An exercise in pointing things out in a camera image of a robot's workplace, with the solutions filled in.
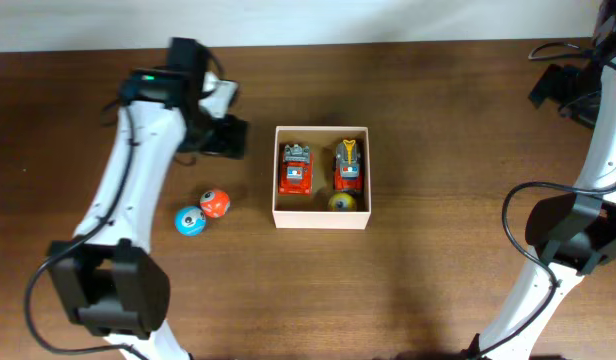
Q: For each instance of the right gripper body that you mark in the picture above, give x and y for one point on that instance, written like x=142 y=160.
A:
x=578 y=90

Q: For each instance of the blue face ball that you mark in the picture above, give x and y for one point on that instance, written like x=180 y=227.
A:
x=190 y=221

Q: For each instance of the orange face ball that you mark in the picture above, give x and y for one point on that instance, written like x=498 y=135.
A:
x=215 y=203

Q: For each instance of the red toy truck yellow ladder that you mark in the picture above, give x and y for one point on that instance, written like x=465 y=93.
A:
x=348 y=167

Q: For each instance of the white cardboard box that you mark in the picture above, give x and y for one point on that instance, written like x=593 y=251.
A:
x=311 y=211

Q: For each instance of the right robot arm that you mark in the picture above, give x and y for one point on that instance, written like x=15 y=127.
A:
x=569 y=235

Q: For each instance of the red toy fire truck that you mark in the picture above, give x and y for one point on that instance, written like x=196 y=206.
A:
x=296 y=170

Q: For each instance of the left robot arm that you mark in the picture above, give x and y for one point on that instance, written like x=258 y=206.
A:
x=104 y=276

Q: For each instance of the yellow face ball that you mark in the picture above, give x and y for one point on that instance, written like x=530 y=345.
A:
x=342 y=202

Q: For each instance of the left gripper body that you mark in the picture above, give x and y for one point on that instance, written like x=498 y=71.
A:
x=224 y=137

